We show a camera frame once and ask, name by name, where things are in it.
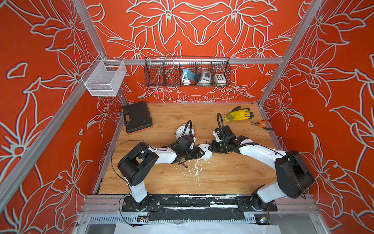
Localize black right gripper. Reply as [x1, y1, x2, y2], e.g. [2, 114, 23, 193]
[206, 140, 228, 154]

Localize white square alarm clock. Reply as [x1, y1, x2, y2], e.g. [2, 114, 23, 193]
[199, 144, 213, 160]

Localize white round twin-bell alarm clock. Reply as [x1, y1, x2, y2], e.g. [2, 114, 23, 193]
[175, 124, 196, 139]

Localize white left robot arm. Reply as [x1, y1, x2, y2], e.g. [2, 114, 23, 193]
[117, 121, 213, 204]

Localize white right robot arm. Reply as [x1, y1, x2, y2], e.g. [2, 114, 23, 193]
[208, 113, 315, 211]

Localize yellow black work glove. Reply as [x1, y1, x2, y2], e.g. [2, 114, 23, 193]
[224, 106, 254, 122]

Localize beige button box in basket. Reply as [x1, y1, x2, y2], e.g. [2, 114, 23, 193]
[214, 73, 227, 87]

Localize white socket adapter in basket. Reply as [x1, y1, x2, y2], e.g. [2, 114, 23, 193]
[195, 69, 211, 85]

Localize black plastic tool case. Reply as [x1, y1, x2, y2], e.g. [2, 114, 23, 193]
[123, 101, 153, 134]

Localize blue white item in basket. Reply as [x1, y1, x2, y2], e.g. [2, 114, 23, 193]
[181, 69, 195, 86]

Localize orange handled pliers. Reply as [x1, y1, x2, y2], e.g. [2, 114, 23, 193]
[251, 120, 274, 131]

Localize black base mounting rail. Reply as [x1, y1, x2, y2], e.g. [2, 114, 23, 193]
[118, 194, 278, 224]

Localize black wire wall basket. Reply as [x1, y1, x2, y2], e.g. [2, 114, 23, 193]
[144, 56, 232, 88]

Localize clear plastic wall bin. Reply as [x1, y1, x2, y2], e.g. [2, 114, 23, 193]
[81, 60, 127, 97]

